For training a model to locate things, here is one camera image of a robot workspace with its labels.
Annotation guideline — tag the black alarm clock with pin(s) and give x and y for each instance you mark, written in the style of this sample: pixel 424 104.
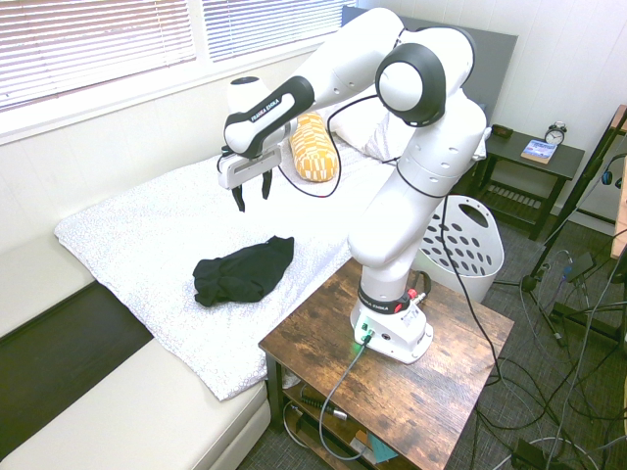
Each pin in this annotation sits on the black alarm clock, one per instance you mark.
pixel 556 134

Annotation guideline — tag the yellow patterned bolster pillow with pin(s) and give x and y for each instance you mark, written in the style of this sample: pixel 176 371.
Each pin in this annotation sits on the yellow patterned bolster pillow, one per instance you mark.
pixel 313 152

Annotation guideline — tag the white dotted pillow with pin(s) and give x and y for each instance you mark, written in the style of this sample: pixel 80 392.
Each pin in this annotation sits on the white dotted pillow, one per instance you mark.
pixel 387 142

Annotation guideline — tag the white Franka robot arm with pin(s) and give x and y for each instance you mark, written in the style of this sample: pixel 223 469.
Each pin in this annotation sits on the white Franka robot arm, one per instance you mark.
pixel 431 161

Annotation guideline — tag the small dark box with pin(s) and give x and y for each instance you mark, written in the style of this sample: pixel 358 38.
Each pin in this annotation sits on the small dark box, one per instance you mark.
pixel 502 131

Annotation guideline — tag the teal paper sheet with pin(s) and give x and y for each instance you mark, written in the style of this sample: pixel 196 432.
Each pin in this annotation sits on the teal paper sheet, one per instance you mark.
pixel 381 449

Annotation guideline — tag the black nightstand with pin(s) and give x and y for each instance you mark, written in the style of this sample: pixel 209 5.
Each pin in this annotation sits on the black nightstand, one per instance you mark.
pixel 563 159

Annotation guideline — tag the rustic wooden side table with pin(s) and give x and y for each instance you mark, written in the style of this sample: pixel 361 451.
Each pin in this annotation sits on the rustic wooden side table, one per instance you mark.
pixel 416 401

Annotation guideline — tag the plain white pillow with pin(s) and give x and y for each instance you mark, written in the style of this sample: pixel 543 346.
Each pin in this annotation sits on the plain white pillow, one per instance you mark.
pixel 355 129

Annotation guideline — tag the black garment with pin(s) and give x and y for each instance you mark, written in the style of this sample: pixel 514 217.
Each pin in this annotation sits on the black garment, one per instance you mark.
pixel 245 274

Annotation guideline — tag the blue headphones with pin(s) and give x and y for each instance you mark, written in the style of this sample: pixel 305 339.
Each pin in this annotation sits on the blue headphones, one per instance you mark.
pixel 610 176

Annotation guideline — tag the light wooden desk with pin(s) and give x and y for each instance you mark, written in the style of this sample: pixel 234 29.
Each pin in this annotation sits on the light wooden desk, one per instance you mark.
pixel 621 230

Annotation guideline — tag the white perforated laundry basket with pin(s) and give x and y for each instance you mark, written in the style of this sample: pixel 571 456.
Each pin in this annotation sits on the white perforated laundry basket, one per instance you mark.
pixel 485 254

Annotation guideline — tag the wide white window blind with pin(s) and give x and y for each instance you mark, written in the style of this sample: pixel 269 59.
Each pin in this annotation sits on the wide white window blind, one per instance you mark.
pixel 88 44

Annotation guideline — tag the blue book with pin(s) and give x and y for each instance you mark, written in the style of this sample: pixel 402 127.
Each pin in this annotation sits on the blue book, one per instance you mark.
pixel 539 151

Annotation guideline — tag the white circle-patterned duvet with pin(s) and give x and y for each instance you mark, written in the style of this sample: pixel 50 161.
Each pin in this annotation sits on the white circle-patterned duvet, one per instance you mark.
pixel 147 235

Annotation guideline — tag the grey headboard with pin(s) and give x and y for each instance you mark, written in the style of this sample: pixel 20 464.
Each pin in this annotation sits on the grey headboard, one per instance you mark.
pixel 495 63

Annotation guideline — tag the black power brick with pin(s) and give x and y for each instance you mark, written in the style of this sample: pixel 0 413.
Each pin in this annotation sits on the black power brick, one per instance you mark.
pixel 531 453

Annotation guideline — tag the black tripod stand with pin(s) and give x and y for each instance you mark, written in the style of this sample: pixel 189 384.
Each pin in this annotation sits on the black tripod stand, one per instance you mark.
pixel 573 205

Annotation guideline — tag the white bed base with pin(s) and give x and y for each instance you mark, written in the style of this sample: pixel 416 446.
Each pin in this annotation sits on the white bed base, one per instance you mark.
pixel 98 416

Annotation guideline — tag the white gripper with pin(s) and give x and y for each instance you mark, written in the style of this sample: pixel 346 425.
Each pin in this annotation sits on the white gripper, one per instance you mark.
pixel 252 169

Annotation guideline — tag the narrow white window blind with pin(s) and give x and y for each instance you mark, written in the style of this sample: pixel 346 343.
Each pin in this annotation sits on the narrow white window blind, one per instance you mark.
pixel 269 24

